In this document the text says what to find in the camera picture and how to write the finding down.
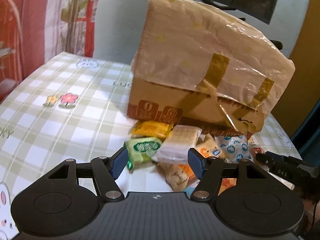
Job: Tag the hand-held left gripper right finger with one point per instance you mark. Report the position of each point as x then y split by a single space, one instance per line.
196 163

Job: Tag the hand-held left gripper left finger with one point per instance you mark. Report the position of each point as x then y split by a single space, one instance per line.
117 162

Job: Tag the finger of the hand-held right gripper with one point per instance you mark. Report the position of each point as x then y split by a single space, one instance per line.
275 168

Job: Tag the orange white snack packet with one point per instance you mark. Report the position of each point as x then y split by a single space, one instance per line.
210 150

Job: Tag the beige snack packet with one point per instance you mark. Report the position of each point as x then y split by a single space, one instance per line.
175 177

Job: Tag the lime green snack packet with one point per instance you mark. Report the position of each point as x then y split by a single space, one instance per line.
142 148

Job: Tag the white wafer packet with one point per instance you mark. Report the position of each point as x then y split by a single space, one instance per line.
175 142

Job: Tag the blue dotted clear packet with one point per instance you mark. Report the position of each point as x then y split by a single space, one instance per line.
235 147

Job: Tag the yellow snack packet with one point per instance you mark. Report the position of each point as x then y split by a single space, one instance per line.
150 128

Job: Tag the cardboard box with plastic liner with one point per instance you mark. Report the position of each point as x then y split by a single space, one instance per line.
200 55

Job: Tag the red white candy wrapper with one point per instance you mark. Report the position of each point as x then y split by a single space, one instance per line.
257 150

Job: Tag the checked tablecloth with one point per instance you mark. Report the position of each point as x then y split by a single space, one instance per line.
62 130

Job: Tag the wooden door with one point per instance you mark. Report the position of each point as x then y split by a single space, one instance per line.
302 30

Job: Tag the black exercise bike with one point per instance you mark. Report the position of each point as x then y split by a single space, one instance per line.
226 7

